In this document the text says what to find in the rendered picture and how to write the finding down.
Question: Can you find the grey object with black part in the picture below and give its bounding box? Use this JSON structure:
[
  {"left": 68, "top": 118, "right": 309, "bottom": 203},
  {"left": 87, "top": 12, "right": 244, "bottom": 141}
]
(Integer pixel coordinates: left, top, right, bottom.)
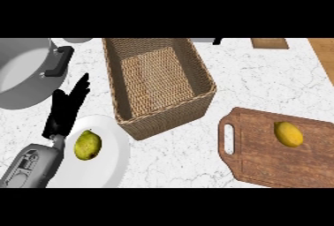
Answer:
[{"left": 189, "top": 38, "right": 226, "bottom": 46}]

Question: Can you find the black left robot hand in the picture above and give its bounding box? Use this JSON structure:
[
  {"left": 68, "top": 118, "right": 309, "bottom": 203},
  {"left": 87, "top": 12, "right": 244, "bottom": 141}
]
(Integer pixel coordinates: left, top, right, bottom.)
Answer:
[{"left": 40, "top": 72, "right": 91, "bottom": 139}]

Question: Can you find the brown wooden cutting board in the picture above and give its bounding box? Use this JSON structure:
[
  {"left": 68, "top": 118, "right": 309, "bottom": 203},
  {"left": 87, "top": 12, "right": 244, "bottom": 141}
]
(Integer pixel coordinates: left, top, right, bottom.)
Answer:
[{"left": 217, "top": 107, "right": 334, "bottom": 189}]

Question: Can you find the green yellow pear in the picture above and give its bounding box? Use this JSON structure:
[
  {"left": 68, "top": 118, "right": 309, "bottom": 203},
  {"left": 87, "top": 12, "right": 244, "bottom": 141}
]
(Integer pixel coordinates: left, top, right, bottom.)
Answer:
[{"left": 72, "top": 129, "right": 103, "bottom": 162}]

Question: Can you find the yellow lemon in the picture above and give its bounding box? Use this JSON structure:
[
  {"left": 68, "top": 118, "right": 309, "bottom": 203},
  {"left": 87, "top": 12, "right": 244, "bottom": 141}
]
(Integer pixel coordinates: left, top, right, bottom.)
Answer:
[{"left": 273, "top": 121, "right": 306, "bottom": 148}]

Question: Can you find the small wooden block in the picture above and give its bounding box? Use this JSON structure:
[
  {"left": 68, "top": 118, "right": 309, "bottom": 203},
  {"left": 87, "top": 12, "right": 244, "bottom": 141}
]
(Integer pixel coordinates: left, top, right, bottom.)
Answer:
[{"left": 250, "top": 38, "right": 291, "bottom": 50}]

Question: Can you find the white plate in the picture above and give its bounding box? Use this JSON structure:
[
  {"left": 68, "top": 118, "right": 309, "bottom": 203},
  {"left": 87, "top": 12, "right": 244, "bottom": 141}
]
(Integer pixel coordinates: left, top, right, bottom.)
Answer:
[{"left": 46, "top": 114, "right": 131, "bottom": 189}]

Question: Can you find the grey round object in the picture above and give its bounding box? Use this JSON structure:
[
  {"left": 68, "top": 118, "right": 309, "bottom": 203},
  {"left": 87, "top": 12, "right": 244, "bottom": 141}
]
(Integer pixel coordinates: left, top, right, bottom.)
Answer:
[{"left": 62, "top": 38, "right": 94, "bottom": 44}]

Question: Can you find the brown wicker basket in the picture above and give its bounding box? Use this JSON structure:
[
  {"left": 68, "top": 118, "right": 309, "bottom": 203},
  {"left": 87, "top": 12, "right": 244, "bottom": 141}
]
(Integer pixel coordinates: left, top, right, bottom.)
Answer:
[{"left": 100, "top": 38, "right": 217, "bottom": 141}]

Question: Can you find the grey metal pot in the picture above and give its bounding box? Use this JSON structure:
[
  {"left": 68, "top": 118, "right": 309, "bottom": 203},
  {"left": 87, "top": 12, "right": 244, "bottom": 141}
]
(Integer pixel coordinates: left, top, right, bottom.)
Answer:
[{"left": 0, "top": 38, "right": 75, "bottom": 110}]

